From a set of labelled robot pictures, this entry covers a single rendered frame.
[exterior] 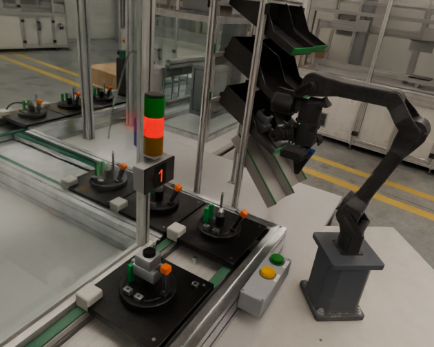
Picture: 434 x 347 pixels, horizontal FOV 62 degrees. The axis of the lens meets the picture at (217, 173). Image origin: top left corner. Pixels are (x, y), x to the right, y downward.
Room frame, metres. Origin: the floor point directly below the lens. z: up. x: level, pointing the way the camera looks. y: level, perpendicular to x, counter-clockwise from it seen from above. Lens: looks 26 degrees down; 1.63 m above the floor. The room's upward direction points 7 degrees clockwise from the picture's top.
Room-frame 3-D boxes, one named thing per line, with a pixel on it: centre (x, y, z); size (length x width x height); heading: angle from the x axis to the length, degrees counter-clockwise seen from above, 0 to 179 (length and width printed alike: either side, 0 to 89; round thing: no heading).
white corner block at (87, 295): (0.62, 0.27, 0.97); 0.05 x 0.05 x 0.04; 62
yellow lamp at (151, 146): (0.85, 0.17, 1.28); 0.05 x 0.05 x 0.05
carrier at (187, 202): (1.07, 0.19, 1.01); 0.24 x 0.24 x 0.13; 62
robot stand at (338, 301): (0.81, -0.38, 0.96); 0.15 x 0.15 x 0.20; 10
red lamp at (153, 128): (0.85, 0.17, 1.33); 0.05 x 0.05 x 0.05
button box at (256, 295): (0.79, -0.17, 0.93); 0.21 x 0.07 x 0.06; 152
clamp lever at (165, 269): (0.64, 0.10, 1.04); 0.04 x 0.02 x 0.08; 62
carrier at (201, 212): (0.96, -0.03, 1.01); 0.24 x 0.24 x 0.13; 62
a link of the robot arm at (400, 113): (0.85, -0.32, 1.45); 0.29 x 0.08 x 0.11; 58
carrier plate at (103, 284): (0.66, 0.14, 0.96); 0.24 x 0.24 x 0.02; 62
